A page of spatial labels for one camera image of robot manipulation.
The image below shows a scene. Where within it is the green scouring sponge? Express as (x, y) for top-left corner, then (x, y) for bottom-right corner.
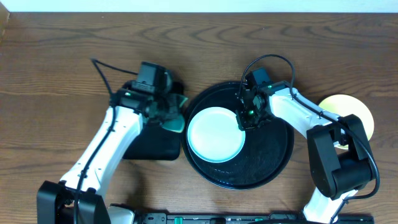
(160, 93), (188, 133)

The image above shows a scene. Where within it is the light blue plate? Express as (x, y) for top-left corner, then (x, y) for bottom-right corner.
(187, 107), (246, 163)

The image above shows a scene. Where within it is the yellow plate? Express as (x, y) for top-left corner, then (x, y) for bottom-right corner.
(318, 94), (374, 140)

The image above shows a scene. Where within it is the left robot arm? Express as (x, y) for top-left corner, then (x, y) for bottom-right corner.
(37, 88), (187, 223)

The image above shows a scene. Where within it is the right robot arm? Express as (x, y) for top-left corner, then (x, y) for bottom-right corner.
(237, 82), (380, 223)

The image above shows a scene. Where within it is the black rectangular tray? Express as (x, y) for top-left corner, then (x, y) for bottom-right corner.
(123, 122), (181, 161)

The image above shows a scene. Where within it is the black round tray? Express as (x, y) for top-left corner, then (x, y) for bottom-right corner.
(181, 82), (294, 190)

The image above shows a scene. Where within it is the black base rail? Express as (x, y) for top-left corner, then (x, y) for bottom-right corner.
(107, 203), (376, 224)

